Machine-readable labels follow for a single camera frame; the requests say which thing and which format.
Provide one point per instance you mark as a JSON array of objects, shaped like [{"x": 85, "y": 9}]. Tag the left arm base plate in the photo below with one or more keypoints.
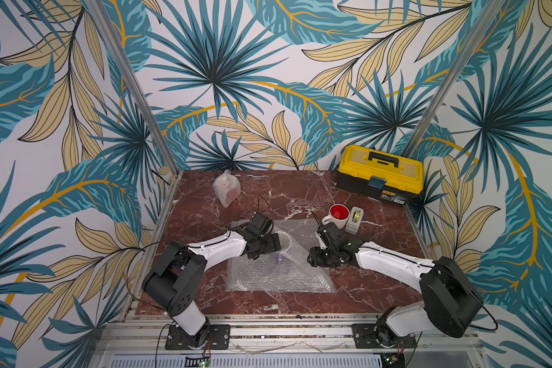
[{"x": 216, "y": 337}]

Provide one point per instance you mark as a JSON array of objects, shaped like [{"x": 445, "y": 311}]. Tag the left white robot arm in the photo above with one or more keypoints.
[{"x": 174, "y": 279}]

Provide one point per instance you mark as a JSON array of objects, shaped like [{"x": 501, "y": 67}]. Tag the yellow black toolbox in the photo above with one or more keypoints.
[{"x": 379, "y": 175}]

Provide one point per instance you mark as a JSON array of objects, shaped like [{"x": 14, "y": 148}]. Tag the clear bubble wrap sheet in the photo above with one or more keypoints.
[
  {"x": 287, "y": 270},
  {"x": 227, "y": 188}
]

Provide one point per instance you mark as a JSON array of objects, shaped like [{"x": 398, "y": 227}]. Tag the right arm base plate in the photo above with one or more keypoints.
[{"x": 373, "y": 336}]

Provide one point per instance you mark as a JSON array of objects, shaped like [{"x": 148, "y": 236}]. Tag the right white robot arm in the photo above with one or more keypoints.
[{"x": 450, "y": 302}]

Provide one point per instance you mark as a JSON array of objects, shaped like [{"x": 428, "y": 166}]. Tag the lavender mug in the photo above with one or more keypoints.
[{"x": 272, "y": 243}]

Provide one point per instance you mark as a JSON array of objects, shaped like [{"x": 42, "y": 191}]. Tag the left aluminium frame post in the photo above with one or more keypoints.
[{"x": 105, "y": 27}]

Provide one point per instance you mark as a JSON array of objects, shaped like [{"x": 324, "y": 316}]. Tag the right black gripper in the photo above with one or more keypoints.
[{"x": 323, "y": 253}]

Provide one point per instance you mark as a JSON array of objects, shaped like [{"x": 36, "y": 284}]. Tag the front aluminium rail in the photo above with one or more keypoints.
[{"x": 279, "y": 341}]

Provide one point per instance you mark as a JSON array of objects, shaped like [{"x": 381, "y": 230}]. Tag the small green white box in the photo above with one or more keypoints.
[{"x": 354, "y": 220}]

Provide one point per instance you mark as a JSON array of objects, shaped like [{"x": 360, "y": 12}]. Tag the right aluminium frame post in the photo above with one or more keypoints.
[{"x": 489, "y": 12}]

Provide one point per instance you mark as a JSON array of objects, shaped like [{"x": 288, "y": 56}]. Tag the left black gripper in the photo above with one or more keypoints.
[{"x": 274, "y": 245}]

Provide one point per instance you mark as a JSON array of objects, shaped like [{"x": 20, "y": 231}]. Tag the aluminium frame post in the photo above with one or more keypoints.
[
  {"x": 105, "y": 27},
  {"x": 489, "y": 12}
]

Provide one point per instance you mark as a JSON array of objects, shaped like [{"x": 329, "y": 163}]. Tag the white mug red inside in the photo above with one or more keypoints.
[{"x": 338, "y": 215}]

